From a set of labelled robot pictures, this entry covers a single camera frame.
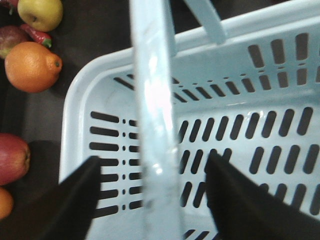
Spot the orange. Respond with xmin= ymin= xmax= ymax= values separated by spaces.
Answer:
xmin=0 ymin=187 xmax=14 ymax=220
xmin=4 ymin=41 xmax=63 ymax=93

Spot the light blue plastic basket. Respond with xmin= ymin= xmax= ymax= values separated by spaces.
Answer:
xmin=59 ymin=0 xmax=320 ymax=240

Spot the dark red apple rear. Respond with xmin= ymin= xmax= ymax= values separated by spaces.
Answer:
xmin=0 ymin=25 xmax=29 ymax=60

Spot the red chili pepper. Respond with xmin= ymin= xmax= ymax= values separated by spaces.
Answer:
xmin=19 ymin=23 xmax=52 ymax=49

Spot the red apple far left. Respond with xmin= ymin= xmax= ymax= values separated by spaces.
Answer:
xmin=0 ymin=133 xmax=31 ymax=186

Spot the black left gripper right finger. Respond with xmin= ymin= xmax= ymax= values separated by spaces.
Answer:
xmin=205 ymin=152 xmax=320 ymax=240

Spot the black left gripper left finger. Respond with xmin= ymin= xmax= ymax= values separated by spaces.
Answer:
xmin=14 ymin=157 xmax=101 ymax=240

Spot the orange left front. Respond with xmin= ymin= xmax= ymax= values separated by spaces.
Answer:
xmin=4 ymin=41 xmax=63 ymax=93

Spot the orange far left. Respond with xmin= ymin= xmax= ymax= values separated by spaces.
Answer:
xmin=0 ymin=187 xmax=14 ymax=220

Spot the yellow round fruit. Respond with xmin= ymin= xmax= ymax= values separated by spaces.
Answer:
xmin=17 ymin=0 xmax=64 ymax=32

